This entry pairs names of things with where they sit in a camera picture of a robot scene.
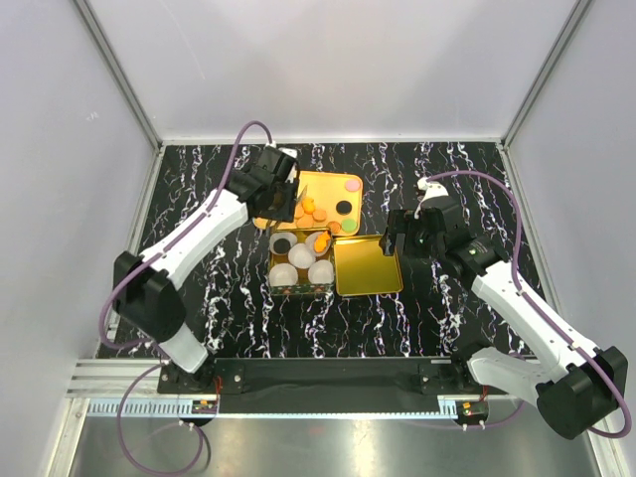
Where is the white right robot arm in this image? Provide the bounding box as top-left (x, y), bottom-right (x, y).
top-left (380, 175), bottom-right (633, 439)

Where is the yellow plastic tray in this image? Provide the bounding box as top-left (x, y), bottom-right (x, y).
top-left (252, 171), bottom-right (363, 237)

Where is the white paper cup bottom-left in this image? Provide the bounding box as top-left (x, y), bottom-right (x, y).
top-left (268, 263), bottom-right (298, 287)

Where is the small round dotted biscuit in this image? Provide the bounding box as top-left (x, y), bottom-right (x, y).
top-left (296, 215), bottom-right (314, 229)

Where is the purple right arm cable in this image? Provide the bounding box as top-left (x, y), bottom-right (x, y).
top-left (426, 170), bottom-right (635, 438)

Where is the white paper cup top-left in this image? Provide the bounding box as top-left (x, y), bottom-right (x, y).
top-left (269, 232), bottom-right (297, 255)

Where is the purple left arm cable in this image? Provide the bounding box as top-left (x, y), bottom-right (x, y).
top-left (98, 119), bottom-right (274, 472)

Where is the white paper cup centre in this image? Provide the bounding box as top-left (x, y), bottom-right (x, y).
top-left (287, 243), bottom-right (315, 269)

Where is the white paper cup bottom-right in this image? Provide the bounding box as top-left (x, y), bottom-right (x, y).
top-left (307, 259), bottom-right (335, 284)

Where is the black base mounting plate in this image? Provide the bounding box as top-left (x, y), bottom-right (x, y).
top-left (157, 357), bottom-right (503, 414)

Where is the plain orange macaron cookie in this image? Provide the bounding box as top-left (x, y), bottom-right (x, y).
top-left (313, 209), bottom-right (326, 222)

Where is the gold tin lid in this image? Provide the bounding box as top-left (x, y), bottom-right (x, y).
top-left (333, 236), bottom-right (403, 297)

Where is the green sandwich cookie right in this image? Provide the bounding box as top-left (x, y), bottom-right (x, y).
top-left (341, 219), bottom-right (358, 234)

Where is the black sandwich cookie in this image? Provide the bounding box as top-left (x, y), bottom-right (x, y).
top-left (273, 238), bottom-right (292, 254)
top-left (336, 201), bottom-right (353, 216)

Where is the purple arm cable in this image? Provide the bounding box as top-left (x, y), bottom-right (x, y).
top-left (98, 119), bottom-right (274, 472)
top-left (426, 170), bottom-right (635, 438)

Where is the green decorated cookie tin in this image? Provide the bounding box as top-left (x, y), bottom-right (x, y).
top-left (266, 229), bottom-right (336, 296)

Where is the pink sandwich cookie right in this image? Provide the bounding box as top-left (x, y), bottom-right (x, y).
top-left (345, 179), bottom-right (361, 192)

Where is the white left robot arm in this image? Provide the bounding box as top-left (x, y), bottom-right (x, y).
top-left (112, 145), bottom-right (300, 394)

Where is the orange swirl cookie lower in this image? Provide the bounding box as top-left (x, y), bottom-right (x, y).
top-left (328, 222), bottom-right (341, 235)

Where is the orange fish cookie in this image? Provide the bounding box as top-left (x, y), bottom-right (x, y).
top-left (313, 231), bottom-right (331, 255)
top-left (301, 197), bottom-right (316, 215)

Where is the white paper cup top-right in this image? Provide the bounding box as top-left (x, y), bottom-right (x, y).
top-left (305, 231), bottom-right (332, 257)

